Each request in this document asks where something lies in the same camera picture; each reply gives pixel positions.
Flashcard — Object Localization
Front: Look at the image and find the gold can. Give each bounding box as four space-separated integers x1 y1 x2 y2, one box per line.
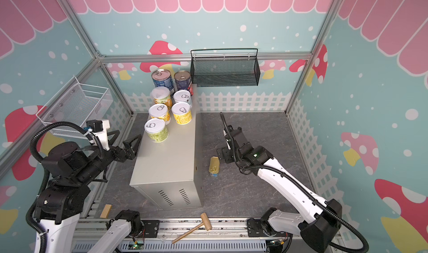
208 157 220 177

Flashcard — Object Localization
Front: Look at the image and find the fruit can white lid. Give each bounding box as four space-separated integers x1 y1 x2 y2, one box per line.
149 104 171 125
173 90 192 105
171 102 192 125
144 118 169 143

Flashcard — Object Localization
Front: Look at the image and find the peach fruit can plastic lid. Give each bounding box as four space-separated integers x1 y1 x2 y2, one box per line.
150 87 173 109

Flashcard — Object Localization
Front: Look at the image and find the blue soup can pink lid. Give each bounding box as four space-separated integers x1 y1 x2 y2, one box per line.
151 69 175 94

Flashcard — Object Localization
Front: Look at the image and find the dark blue chopped tomato can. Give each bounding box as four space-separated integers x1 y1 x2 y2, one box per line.
174 70 193 95

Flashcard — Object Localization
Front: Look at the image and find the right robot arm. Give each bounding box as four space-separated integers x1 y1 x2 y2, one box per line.
220 113 370 253

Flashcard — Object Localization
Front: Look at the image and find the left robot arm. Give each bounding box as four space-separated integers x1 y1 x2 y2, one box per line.
26 120 143 253

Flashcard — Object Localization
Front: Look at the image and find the grey metal cabinet counter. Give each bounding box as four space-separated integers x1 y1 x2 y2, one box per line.
130 89 204 210

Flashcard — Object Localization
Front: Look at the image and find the wooden block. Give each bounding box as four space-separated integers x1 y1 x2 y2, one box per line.
100 204 113 218

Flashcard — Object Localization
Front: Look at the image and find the wooden mallet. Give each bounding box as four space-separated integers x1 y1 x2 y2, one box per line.
172 212 212 244

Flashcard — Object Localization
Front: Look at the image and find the green circuit board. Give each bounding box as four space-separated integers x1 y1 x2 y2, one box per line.
128 241 144 250

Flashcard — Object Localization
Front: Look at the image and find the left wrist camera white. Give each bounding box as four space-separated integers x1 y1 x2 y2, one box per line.
86 119 110 151

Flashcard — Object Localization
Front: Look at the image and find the white wire wall basket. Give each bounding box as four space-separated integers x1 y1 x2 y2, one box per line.
36 77 113 128

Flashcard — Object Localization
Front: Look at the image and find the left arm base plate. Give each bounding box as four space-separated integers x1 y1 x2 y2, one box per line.
134 220 160 239

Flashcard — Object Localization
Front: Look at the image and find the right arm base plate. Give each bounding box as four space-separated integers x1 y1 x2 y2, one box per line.
246 218 267 237

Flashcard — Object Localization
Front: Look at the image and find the black mesh wall basket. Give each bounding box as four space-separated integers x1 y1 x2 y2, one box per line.
190 48 261 87

